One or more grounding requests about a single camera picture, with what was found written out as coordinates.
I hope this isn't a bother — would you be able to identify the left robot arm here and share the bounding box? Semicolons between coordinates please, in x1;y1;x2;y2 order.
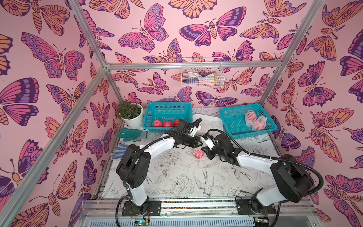
116;134;202;207

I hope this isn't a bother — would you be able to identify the right teal plastic basket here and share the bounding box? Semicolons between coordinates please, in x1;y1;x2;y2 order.
219;104;277;139

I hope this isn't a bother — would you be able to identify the teal plastic basket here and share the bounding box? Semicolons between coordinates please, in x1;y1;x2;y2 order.
219;104;277;139
142;102;193;133

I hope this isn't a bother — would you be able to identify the green garden glove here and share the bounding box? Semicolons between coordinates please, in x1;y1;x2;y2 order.
117;128;142;142

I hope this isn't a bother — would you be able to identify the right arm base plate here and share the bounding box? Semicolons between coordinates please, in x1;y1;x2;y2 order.
235;198;277;216

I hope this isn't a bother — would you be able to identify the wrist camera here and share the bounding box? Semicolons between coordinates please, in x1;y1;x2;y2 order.
201;133;234;150
176;119;202;137

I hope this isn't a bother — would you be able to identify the blue dotted work glove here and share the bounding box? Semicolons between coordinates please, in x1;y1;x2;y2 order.
112;143;128;159

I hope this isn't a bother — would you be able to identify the potted green plant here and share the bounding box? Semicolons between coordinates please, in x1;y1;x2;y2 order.
117;102;143;129

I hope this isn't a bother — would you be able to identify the white plastic tray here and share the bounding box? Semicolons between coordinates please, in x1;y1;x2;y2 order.
193;114;224;136

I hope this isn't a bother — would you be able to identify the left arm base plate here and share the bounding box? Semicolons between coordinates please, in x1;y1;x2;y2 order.
122;200;161;217

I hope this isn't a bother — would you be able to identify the white wire wall basket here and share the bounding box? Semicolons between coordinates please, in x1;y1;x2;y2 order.
180;61;225;89

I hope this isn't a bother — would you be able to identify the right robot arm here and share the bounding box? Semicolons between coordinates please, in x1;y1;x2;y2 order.
201;145;324;213

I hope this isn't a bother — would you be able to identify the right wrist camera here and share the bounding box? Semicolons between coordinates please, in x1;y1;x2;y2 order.
201;133;234;150

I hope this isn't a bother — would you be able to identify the red apple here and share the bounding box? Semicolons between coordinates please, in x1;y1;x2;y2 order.
163;121;174;127
174;119;180;127

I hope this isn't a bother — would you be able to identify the aluminium front rail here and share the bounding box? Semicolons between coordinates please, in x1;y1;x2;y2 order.
76;197;323;227

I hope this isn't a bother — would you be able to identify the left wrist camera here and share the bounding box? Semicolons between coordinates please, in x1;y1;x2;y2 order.
176;119;202;137

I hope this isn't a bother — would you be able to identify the left teal plastic basket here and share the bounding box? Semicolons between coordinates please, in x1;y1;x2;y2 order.
142;102;193;133

